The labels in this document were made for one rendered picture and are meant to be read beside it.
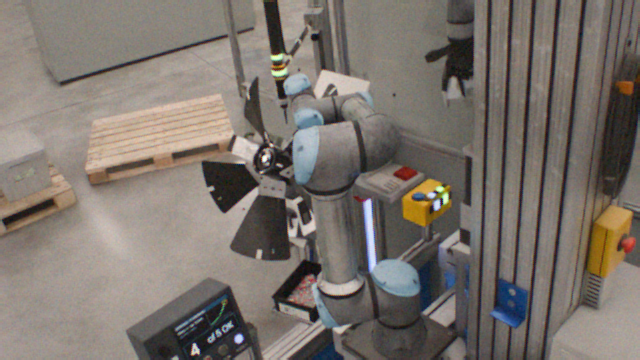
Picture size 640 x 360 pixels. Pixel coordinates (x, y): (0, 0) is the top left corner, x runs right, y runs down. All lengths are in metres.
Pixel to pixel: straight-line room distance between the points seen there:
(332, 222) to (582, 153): 0.53
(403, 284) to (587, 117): 0.59
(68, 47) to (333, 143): 6.37
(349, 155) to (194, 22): 6.63
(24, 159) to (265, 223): 2.83
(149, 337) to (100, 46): 6.23
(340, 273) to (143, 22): 6.40
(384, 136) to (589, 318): 0.62
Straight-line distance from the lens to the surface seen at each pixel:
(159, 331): 1.49
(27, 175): 4.78
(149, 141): 5.15
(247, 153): 2.47
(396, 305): 1.50
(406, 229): 2.98
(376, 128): 1.26
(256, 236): 2.16
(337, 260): 1.39
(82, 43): 7.48
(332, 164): 1.23
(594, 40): 1.11
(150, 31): 7.63
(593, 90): 1.14
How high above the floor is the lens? 2.23
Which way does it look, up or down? 31 degrees down
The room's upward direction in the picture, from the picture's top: 7 degrees counter-clockwise
